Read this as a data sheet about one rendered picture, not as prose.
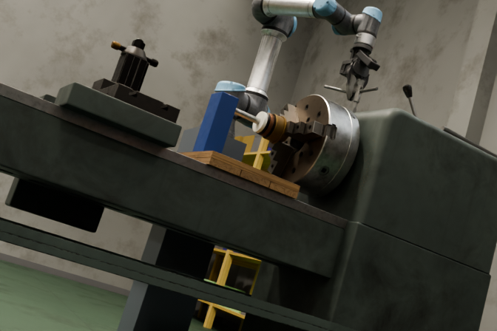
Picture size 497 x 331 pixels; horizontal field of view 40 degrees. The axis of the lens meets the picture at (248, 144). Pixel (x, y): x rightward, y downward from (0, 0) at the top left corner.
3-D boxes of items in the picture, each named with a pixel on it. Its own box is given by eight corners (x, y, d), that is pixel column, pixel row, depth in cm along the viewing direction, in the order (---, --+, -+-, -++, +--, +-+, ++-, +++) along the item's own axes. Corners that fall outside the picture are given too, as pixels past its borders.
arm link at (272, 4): (245, -16, 284) (334, -13, 248) (262, -3, 291) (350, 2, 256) (234, 9, 283) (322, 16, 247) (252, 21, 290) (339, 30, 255)
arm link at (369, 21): (369, 15, 263) (387, 14, 257) (361, 41, 261) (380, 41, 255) (358, 6, 257) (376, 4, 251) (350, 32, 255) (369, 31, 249)
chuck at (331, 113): (280, 188, 239) (310, 103, 242) (330, 200, 211) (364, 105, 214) (259, 179, 235) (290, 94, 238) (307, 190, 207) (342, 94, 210)
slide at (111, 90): (123, 133, 218) (127, 120, 219) (175, 125, 180) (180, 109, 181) (69, 111, 210) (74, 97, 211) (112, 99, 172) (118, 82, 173)
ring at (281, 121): (282, 120, 225) (258, 110, 221) (296, 118, 217) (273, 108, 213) (274, 147, 223) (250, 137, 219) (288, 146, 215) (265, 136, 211)
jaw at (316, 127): (312, 133, 222) (336, 125, 212) (310, 148, 220) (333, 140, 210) (285, 120, 217) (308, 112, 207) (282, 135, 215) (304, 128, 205)
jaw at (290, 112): (299, 140, 227) (295, 116, 236) (308, 131, 224) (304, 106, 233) (272, 128, 222) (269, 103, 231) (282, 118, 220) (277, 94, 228)
